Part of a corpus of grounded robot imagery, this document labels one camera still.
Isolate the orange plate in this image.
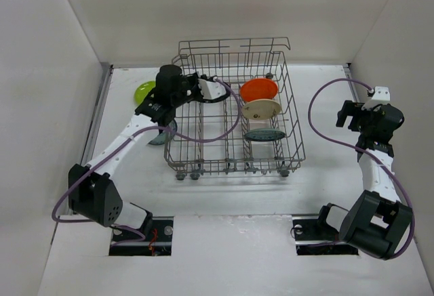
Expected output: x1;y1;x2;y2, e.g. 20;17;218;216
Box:
239;78;278;102

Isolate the black plate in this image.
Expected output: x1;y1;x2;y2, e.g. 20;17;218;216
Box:
199;79;231;103

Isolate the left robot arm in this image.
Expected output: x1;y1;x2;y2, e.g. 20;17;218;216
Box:
64;64;263;239

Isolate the blue floral plate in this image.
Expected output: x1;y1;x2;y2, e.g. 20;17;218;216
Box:
148;119;178;146
244;128;285;142

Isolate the grey wire dish rack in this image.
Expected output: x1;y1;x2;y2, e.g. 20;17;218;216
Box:
163;37;305;180

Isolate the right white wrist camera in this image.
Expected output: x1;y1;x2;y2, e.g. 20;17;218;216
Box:
361;86;391;111

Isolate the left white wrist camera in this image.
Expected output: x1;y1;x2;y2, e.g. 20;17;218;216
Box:
198;79;224;100

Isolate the lime green plate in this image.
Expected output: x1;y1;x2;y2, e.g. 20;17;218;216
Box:
134;81;156;106

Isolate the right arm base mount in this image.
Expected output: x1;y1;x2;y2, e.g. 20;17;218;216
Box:
290;217;359;256

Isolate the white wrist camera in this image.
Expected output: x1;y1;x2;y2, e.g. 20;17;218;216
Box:
198;79;224;100
361;86;391;111

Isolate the cream plate with markings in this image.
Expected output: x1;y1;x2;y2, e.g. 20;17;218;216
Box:
241;99;281;120

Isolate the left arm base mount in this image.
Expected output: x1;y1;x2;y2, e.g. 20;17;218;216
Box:
108;217;174;257

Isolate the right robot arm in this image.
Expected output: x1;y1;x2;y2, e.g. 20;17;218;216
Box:
318;100;414;260

